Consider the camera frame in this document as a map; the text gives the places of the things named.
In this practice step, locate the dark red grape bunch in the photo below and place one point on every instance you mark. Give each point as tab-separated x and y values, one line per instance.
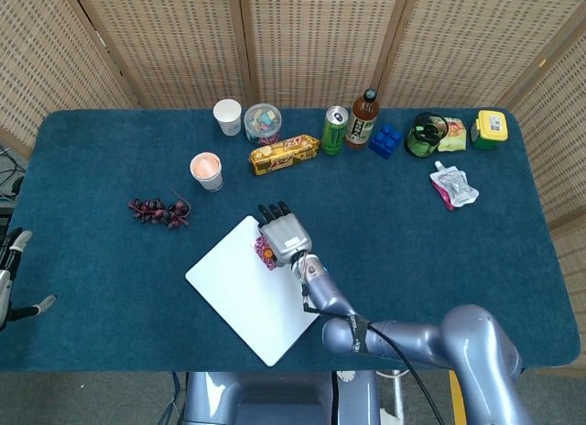
155	212

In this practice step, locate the clear jar of coloured blocks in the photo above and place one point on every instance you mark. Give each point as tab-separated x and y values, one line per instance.
262	120

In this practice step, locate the silver pink spout pouch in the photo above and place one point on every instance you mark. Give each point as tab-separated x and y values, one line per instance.
453	187

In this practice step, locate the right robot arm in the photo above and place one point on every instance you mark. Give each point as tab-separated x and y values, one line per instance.
412	342

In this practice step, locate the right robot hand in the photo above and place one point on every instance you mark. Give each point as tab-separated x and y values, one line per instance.
286	237

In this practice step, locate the amber tea bottle black cap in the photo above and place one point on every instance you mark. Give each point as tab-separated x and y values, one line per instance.
361	123

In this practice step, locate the green energy drink can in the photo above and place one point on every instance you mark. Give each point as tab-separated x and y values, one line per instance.
334	132

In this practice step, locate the blue table cloth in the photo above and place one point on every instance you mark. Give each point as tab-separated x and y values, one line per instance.
114	269

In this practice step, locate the green box with yellow lid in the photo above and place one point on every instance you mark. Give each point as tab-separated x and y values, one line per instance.
491	129

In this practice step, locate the grey blue robot torso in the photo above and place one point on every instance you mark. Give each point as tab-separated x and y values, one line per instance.
274	397

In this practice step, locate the pink patterned small packet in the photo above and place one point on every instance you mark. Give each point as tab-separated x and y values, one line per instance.
270	262

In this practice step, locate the white rectangular board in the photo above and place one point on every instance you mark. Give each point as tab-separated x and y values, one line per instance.
238	297

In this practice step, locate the yellow biscuit pack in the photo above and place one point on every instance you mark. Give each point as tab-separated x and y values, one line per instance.
284	154

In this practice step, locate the paper cup with orange inside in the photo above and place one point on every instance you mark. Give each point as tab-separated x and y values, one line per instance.
206	165

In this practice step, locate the blue toy building block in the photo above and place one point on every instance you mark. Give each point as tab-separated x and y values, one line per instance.
386	141

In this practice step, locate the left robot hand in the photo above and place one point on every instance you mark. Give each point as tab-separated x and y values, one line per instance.
3	287

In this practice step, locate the yellow green snack bag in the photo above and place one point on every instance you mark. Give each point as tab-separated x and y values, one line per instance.
453	134

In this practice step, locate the white paper cup blue print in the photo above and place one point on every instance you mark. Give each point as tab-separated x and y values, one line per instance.
227	116

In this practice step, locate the woven wicker folding screen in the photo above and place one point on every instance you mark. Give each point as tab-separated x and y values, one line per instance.
320	40

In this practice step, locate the white paper cup blue stripe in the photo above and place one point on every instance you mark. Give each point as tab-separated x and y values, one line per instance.
213	184

